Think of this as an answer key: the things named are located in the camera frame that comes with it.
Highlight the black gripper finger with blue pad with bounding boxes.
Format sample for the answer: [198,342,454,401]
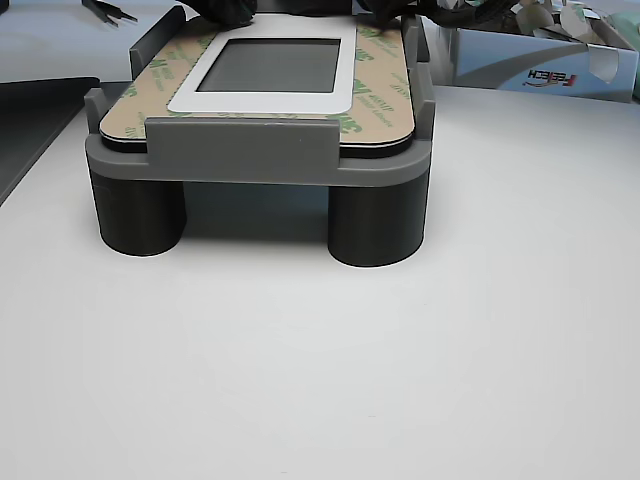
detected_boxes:
[222,0,257,27]

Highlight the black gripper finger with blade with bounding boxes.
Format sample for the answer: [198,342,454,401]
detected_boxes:
[187,0,225,22]

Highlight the black helper gripper finger with blue pad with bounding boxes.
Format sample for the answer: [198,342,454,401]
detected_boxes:
[355,0,402,34]

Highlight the tan protective film green print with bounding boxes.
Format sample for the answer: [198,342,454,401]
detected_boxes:
[101,14,417,147]

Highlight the peeled film scrap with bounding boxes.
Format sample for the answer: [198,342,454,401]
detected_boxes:
[514,0,557,37]
[558,0,594,32]
[585,44,621,85]

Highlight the black tweezers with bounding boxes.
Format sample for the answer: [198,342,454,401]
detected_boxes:
[81,0,140,30]

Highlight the white panel with grey window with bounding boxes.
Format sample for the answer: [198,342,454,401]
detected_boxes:
[101,12,417,155]

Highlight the white blue cardboard box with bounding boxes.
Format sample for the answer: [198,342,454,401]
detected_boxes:
[418,14,640,105]

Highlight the grey fixture with dark legs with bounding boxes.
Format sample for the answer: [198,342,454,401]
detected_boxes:
[83,7,437,269]

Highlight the green packet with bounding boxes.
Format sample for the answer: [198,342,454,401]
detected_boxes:
[604,10,640,51]

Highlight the black braided cable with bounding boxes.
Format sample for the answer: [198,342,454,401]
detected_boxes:
[424,0,509,27]

